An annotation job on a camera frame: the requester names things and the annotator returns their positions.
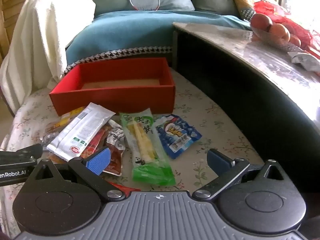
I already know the green bamboo shoot packet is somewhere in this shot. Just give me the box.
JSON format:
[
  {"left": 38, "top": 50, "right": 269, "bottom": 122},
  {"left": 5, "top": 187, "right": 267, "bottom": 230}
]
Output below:
[{"left": 119, "top": 108, "right": 175, "bottom": 187}]

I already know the orange fruit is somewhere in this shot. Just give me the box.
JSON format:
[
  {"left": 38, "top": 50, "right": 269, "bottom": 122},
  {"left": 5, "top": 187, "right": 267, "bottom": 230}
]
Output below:
[
  {"left": 269, "top": 23, "right": 291, "bottom": 43},
  {"left": 287, "top": 34, "right": 302, "bottom": 47},
  {"left": 251, "top": 13, "right": 273, "bottom": 33}
]

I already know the white blanket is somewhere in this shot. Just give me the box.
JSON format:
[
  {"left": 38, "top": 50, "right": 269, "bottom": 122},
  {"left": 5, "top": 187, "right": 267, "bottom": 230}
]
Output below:
[{"left": 0, "top": 0, "right": 97, "bottom": 110}]

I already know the clear orange snack packet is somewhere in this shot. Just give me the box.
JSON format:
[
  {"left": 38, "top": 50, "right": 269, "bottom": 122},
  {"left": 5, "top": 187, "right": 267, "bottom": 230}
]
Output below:
[{"left": 41, "top": 120, "right": 69, "bottom": 153}]

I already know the dark grey-green pillow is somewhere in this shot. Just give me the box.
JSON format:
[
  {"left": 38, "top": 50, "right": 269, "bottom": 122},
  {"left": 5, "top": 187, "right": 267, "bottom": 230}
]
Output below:
[{"left": 190, "top": 0, "right": 250, "bottom": 18}]

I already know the white snack packet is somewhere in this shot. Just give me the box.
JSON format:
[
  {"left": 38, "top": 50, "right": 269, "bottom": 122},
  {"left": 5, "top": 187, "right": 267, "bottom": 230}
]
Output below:
[{"left": 47, "top": 102, "right": 115, "bottom": 162}]

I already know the blue snack packet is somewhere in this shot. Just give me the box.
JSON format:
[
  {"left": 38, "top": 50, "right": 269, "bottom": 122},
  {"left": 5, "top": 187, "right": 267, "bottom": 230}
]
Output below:
[{"left": 155, "top": 114, "right": 202, "bottom": 159}]

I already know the small yellow snack packet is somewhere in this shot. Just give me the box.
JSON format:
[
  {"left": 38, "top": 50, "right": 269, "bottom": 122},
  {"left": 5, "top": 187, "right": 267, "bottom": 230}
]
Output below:
[{"left": 61, "top": 107, "right": 85, "bottom": 128}]

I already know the red plastic bag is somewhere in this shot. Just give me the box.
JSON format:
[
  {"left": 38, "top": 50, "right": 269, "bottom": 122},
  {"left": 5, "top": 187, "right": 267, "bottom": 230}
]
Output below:
[{"left": 254, "top": 0, "right": 320, "bottom": 55}]

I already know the red cardboard box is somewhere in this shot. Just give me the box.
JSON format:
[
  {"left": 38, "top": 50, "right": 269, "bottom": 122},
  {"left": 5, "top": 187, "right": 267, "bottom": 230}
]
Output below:
[{"left": 49, "top": 57, "right": 175, "bottom": 117}]

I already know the dark table with marble top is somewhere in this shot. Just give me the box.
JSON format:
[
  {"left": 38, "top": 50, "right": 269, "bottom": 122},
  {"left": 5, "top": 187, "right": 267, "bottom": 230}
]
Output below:
[{"left": 172, "top": 21, "right": 320, "bottom": 180}]

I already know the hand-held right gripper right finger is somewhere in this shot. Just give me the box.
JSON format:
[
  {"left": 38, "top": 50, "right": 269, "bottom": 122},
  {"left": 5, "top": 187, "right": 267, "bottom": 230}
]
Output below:
[{"left": 193, "top": 149, "right": 294, "bottom": 200}]

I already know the teal blanket with houndstooth trim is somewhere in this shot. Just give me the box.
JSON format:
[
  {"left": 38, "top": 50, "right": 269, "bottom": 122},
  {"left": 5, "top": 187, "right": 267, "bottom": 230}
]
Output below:
[{"left": 65, "top": 10, "right": 252, "bottom": 67}]

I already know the silver foil packet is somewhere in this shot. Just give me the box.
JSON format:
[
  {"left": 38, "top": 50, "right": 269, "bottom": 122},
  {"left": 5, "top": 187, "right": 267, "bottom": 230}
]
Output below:
[{"left": 287, "top": 51, "right": 320, "bottom": 72}]

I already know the brown and silver snack packet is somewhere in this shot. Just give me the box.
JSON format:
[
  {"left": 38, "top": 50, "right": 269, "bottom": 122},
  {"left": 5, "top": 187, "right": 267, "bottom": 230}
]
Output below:
[{"left": 100, "top": 119, "right": 126, "bottom": 177}]

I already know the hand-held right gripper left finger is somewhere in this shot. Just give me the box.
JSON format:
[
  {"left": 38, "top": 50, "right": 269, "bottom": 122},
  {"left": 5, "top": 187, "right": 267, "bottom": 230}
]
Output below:
[{"left": 30, "top": 147, "right": 125, "bottom": 202}]

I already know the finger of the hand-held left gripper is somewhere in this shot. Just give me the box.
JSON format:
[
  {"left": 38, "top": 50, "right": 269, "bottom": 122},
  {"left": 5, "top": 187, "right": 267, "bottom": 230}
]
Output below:
[{"left": 0, "top": 144, "right": 43, "bottom": 166}]

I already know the yellow patterned cushion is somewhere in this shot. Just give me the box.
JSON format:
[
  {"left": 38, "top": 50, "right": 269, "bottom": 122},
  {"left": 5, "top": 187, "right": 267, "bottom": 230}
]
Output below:
[{"left": 231, "top": 0, "right": 257, "bottom": 22}]

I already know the glass fruit bowl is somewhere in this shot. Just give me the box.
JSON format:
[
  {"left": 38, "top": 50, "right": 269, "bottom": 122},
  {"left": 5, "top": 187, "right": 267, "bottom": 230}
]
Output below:
[{"left": 251, "top": 26, "right": 310, "bottom": 53}]

